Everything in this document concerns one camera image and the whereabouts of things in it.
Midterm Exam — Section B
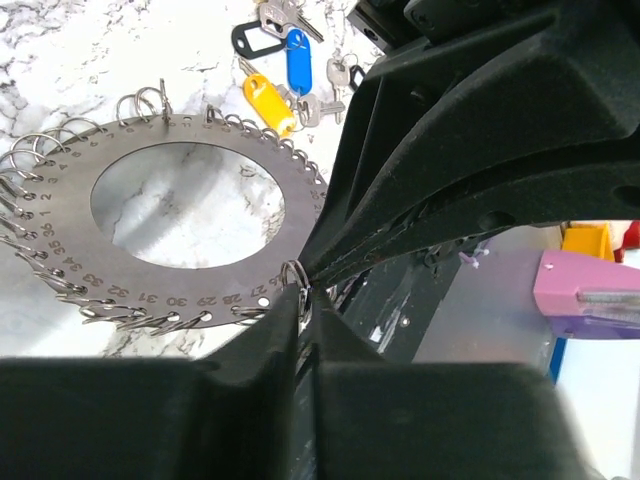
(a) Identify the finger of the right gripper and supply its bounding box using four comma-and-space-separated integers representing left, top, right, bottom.
309, 159, 639, 285

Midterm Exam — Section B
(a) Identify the yellow storage bin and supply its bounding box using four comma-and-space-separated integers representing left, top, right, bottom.
562, 223, 615, 262

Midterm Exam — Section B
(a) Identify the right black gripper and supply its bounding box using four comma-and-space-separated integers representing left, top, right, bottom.
344, 0, 640, 221

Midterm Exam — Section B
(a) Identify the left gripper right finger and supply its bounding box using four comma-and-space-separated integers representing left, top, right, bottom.
310, 291, 589, 479

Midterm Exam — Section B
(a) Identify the lower yellow key tag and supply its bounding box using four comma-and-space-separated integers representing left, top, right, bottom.
243, 73, 296, 138

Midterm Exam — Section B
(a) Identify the lower blue key tag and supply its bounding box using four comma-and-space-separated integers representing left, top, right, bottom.
285, 28, 313, 95

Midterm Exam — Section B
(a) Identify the black key tag with key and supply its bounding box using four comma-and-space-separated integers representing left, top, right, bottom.
326, 57, 364, 106

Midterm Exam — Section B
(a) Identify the purple plastic block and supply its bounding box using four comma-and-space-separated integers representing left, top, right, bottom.
533, 250, 639, 340

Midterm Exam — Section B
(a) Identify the black mounting base rail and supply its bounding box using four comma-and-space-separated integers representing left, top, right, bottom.
334, 241, 460, 363

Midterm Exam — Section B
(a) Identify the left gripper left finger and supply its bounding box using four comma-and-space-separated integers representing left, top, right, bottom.
1, 286, 299, 479

